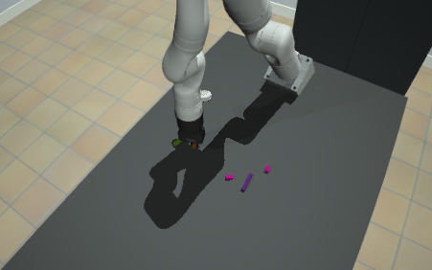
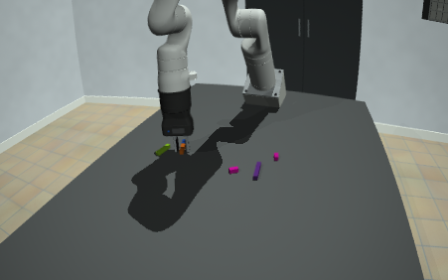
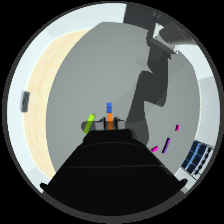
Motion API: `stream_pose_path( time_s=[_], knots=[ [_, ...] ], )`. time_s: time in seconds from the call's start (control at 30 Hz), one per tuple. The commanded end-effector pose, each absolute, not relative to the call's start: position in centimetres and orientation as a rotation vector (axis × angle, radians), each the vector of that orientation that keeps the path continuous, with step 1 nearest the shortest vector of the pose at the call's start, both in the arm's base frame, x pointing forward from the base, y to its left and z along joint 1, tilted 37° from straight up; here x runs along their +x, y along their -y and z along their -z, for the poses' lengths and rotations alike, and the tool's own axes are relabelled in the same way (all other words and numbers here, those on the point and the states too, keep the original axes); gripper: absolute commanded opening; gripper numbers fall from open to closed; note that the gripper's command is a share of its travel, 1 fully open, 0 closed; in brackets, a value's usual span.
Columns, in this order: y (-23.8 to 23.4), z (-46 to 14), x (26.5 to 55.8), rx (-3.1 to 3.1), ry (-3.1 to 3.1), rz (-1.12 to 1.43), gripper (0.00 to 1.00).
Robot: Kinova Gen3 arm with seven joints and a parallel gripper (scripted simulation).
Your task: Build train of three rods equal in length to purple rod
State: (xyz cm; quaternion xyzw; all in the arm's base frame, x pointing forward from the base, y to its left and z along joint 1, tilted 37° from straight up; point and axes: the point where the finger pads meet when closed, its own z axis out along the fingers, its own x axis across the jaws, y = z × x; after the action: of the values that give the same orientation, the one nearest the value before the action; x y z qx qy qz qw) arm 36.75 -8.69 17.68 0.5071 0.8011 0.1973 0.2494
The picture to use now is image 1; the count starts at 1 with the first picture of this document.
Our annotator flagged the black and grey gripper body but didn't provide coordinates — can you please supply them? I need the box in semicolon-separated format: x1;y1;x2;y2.
174;90;212;145

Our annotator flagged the purple rod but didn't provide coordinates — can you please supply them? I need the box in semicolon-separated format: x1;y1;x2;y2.
241;173;253;191

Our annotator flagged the lime green rod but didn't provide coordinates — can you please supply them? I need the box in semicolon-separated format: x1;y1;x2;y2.
173;139;182;146

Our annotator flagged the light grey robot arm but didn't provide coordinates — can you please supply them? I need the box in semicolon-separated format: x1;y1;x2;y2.
162;0;302;108

